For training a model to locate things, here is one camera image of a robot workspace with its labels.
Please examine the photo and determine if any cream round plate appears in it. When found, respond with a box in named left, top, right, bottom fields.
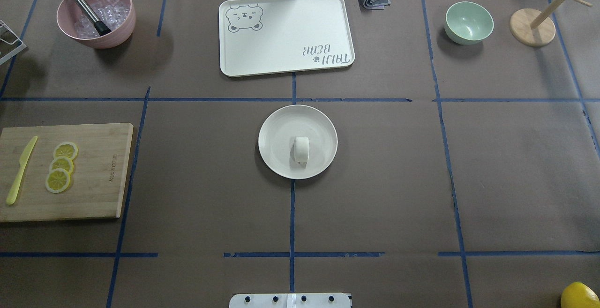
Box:
left=258, top=105, right=338, bottom=180

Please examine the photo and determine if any cream bear tray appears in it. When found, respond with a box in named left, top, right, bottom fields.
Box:
left=218, top=0, right=355, bottom=77

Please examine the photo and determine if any green bowl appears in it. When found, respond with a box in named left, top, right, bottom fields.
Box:
left=444, top=2, right=495, bottom=45

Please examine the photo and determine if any wooden cutting board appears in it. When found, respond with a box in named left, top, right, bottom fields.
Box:
left=0, top=123, right=134, bottom=222

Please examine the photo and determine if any lemon slice far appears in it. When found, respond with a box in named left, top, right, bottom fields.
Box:
left=53, top=142, right=79, bottom=160

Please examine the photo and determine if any pink bowl with ice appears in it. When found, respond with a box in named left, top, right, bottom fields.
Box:
left=56, top=0, right=136, bottom=49

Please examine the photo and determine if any lemon slice middle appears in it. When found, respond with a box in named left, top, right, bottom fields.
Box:
left=49, top=156, right=75, bottom=175

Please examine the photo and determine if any wooden mug tree stand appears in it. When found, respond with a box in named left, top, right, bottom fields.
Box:
left=509, top=0, right=566, bottom=47

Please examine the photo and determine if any clear cup rack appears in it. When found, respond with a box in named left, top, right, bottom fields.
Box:
left=0, top=20, right=27, bottom=65

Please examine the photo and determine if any yellow plastic knife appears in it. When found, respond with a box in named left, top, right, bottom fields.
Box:
left=6, top=135, right=38, bottom=205

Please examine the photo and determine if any yellow lemon right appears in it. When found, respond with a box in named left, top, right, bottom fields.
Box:
left=561, top=282, right=600, bottom=308

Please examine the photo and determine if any white post base plate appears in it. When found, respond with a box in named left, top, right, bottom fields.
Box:
left=229, top=293, right=353, bottom=308

